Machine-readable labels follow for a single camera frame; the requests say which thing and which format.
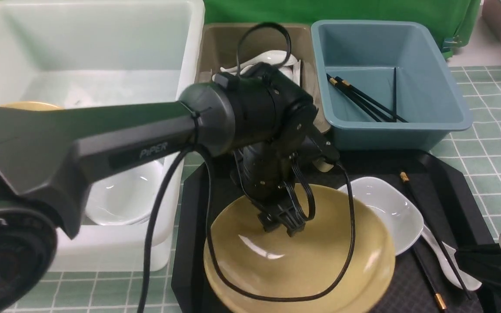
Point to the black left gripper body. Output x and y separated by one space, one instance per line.
276 187

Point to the yellow noodle bowl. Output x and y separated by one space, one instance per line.
277 265

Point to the black chopstick gold tip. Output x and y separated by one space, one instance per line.
405 179
438 299

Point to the white square dish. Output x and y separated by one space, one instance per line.
402 219

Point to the white ceramic soup spoon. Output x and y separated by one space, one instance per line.
470 282

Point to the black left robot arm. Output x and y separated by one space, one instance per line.
50 159

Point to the stacked yellow bowl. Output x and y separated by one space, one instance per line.
32 106

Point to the black chopstick in bin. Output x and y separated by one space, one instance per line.
385 114
352 97

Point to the top white spoon in bin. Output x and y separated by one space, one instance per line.
273 57

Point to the brown plastic bin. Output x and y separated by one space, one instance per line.
220 41

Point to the blue plastic bin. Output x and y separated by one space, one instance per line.
399 65

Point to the stacked white dish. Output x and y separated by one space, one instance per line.
126 198

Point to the black serving tray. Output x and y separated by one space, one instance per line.
444 195

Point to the green backdrop cloth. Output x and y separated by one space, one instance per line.
450 22

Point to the large white plastic tub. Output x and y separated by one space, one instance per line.
83 53

